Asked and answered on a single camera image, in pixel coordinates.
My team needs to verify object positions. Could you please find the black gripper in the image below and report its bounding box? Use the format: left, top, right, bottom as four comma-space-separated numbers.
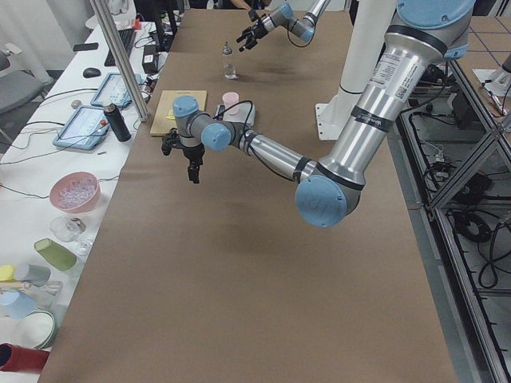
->
183, 144, 205, 184
236, 18, 272, 52

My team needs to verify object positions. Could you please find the clear glass sauce bottle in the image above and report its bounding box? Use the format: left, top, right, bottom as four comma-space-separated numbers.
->
222, 41, 237, 80

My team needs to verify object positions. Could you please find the pink plastic cup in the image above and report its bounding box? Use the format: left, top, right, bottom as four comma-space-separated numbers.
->
222, 92, 240, 115

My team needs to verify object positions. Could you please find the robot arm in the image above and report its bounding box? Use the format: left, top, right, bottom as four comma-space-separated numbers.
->
236, 0, 330, 52
172, 1, 474, 227

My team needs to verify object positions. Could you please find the silver kitchen scale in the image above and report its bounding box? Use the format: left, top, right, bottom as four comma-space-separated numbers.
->
215, 102, 256, 125

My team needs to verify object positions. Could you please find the green plastic cup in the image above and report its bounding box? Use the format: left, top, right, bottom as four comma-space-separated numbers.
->
34, 238, 77, 271

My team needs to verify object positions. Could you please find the grey plastic cup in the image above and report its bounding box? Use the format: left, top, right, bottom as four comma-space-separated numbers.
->
14, 264, 51, 286

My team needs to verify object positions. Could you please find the yellow plastic cup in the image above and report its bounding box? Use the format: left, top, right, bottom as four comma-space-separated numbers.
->
0, 264, 17, 282

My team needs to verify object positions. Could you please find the light blue cup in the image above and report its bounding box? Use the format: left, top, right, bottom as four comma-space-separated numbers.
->
1, 290, 37, 319

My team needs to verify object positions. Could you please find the wooden cutting board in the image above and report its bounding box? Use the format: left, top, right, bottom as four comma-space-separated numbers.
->
149, 90, 207, 136

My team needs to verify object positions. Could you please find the black thermos bottle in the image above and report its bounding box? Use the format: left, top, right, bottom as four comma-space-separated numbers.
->
102, 101, 131, 142

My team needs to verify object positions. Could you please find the far blue teach pendant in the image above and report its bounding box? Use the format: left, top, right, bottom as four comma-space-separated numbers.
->
90, 73, 131, 108

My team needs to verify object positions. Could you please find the blue teach pendant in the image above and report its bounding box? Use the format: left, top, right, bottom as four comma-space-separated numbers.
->
53, 105, 109, 151
90, 73, 131, 108

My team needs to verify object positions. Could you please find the near blue teach pendant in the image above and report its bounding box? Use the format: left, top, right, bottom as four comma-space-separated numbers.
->
53, 105, 109, 151

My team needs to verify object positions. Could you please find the pink bowl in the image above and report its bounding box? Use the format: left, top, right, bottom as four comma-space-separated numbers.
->
50, 172, 101, 214

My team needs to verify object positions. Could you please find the black keyboard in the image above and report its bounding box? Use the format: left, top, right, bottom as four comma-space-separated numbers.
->
104, 28, 137, 68

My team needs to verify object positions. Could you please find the black computer mouse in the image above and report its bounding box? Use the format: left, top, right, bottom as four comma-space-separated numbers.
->
82, 67, 101, 78

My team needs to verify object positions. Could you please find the wine glass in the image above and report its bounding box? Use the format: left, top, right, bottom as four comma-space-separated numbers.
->
50, 216, 93, 257

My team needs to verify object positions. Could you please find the black phone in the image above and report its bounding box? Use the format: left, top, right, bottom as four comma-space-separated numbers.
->
73, 42, 99, 52

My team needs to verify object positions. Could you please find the white green-rimmed bowl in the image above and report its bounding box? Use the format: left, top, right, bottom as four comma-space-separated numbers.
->
10, 310, 57, 349

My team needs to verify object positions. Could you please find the red cylinder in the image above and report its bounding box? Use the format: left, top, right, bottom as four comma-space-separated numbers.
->
1, 343, 50, 373

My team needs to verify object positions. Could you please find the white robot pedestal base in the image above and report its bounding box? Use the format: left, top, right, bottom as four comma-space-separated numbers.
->
315, 0, 397, 140

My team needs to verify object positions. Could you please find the aluminium frame post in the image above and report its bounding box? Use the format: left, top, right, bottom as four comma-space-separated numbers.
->
89, 0, 149, 122

